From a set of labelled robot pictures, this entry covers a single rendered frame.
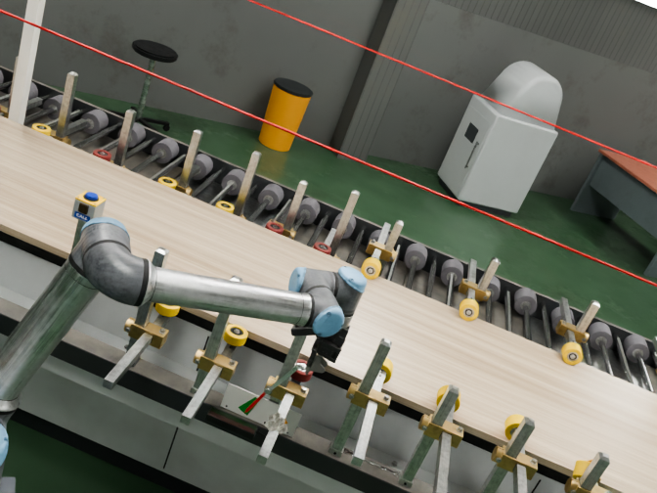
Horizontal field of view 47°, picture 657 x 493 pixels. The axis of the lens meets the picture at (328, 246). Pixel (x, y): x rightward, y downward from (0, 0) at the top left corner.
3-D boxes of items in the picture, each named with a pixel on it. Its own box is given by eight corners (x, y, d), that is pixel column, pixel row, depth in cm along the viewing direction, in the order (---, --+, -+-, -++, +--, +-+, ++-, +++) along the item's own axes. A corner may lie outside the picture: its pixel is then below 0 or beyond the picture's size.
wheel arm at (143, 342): (110, 392, 220) (113, 381, 218) (100, 388, 220) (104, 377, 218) (169, 322, 259) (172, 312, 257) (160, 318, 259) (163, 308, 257)
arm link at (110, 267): (92, 265, 165) (355, 311, 195) (89, 236, 175) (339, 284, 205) (78, 307, 170) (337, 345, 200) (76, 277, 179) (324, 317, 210)
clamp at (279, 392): (300, 409, 242) (305, 397, 240) (262, 392, 243) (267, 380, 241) (304, 399, 247) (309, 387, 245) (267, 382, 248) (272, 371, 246)
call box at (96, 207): (91, 227, 231) (96, 205, 228) (69, 218, 231) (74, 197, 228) (102, 219, 237) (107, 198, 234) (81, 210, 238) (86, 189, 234)
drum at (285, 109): (259, 148, 665) (279, 88, 641) (251, 131, 696) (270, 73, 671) (296, 156, 680) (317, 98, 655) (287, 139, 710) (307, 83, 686)
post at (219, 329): (199, 399, 250) (240, 282, 230) (190, 395, 250) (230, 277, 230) (203, 393, 253) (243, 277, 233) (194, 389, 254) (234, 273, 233)
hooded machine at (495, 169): (488, 191, 788) (549, 66, 728) (517, 220, 739) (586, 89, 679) (428, 178, 756) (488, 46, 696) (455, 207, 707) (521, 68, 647)
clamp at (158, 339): (158, 350, 244) (162, 338, 242) (121, 334, 245) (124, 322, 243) (166, 341, 250) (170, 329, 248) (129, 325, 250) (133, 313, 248)
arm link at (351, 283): (332, 261, 215) (363, 266, 219) (318, 296, 221) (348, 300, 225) (343, 280, 208) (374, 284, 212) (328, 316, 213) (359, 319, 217)
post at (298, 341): (263, 441, 252) (309, 329, 231) (253, 437, 252) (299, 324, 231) (266, 435, 255) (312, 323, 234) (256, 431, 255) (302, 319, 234)
